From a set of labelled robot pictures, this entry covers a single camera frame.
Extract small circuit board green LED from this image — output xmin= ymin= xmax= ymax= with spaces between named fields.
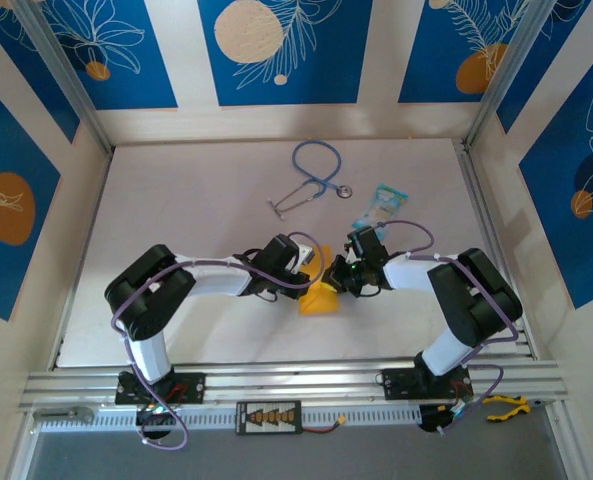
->
xmin=135 ymin=399 xmax=180 ymax=427
xmin=445 ymin=399 xmax=475 ymax=420

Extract red black wire yellow plug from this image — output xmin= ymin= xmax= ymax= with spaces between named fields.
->
xmin=301 ymin=417 xmax=350 ymax=435

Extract orange paper sheet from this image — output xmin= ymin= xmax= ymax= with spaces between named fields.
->
xmin=298 ymin=243 xmax=341 ymax=316

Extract yellow black pliers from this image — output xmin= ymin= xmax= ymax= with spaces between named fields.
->
xmin=484 ymin=394 xmax=553 ymax=424

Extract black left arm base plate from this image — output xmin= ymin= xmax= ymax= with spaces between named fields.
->
xmin=114 ymin=372 xmax=207 ymax=406

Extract blue stethoscope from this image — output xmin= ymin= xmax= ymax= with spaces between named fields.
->
xmin=267 ymin=140 xmax=353 ymax=222

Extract aluminium side rail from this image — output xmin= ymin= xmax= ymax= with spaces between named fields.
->
xmin=453 ymin=139 xmax=537 ymax=359

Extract blue white wipes packet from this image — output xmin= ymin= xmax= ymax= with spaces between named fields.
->
xmin=351 ymin=183 xmax=410 ymax=236

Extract black power distribution board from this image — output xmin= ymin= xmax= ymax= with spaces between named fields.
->
xmin=235 ymin=400 xmax=303 ymax=436

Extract grey slotted cable duct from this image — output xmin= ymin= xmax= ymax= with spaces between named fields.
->
xmin=35 ymin=403 xmax=422 ymax=434

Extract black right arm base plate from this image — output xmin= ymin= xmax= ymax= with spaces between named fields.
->
xmin=381 ymin=368 xmax=473 ymax=401

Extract long aluminium frame rail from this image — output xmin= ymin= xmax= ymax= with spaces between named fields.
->
xmin=18 ymin=357 xmax=570 ymax=414

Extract aluminium corner post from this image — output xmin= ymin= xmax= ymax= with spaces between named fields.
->
xmin=463 ymin=0 xmax=560 ymax=149
xmin=13 ymin=0 xmax=115 ymax=156

